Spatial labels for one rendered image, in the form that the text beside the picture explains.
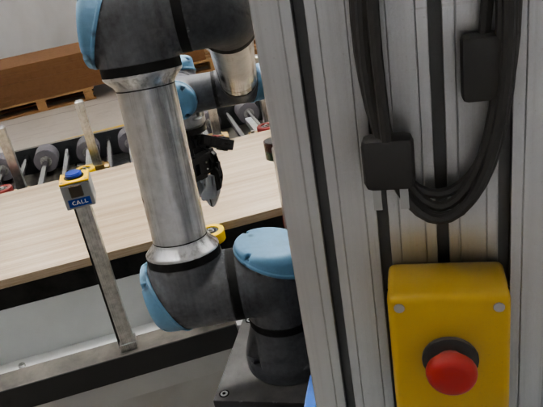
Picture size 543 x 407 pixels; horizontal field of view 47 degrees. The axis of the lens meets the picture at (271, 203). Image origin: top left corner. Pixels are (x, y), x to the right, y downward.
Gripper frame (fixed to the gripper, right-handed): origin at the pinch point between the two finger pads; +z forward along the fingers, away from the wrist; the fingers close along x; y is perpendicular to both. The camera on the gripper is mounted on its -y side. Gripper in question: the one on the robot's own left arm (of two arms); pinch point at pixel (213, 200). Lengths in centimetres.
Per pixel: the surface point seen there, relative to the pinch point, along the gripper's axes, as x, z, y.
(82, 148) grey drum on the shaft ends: -149, 29, -62
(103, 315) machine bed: -47, 42, 11
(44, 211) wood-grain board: -89, 21, -4
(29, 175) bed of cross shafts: -176, 40, -47
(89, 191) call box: -22.6, -7.1, 17.8
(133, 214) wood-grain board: -54, 21, -14
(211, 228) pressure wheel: -20.4, 20.4, -15.6
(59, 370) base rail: -37, 41, 34
